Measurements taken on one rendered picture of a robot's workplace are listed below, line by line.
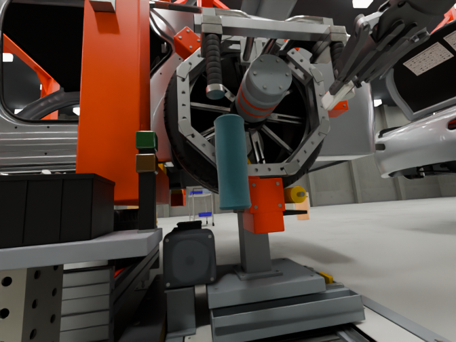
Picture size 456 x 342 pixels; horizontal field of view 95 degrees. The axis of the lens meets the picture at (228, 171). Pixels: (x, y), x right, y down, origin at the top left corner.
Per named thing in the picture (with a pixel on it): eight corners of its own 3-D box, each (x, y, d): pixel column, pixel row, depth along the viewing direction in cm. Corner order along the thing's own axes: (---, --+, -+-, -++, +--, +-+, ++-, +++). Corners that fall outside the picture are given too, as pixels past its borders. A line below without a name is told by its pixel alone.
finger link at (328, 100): (351, 85, 39) (347, 85, 39) (327, 110, 45) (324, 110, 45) (345, 73, 40) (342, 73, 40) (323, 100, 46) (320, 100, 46)
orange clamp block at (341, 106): (315, 117, 84) (336, 117, 86) (328, 108, 77) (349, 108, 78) (313, 101, 86) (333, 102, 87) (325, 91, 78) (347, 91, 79)
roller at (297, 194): (277, 203, 97) (275, 191, 98) (311, 202, 68) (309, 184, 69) (265, 204, 96) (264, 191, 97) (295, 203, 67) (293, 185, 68)
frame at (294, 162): (326, 175, 80) (308, 47, 88) (338, 172, 73) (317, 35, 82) (180, 182, 71) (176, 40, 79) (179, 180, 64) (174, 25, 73)
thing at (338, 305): (308, 283, 103) (305, 262, 105) (366, 323, 68) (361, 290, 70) (206, 298, 95) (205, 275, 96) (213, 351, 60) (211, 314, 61)
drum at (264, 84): (271, 125, 80) (267, 91, 82) (297, 96, 59) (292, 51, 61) (234, 125, 77) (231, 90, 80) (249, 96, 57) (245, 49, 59)
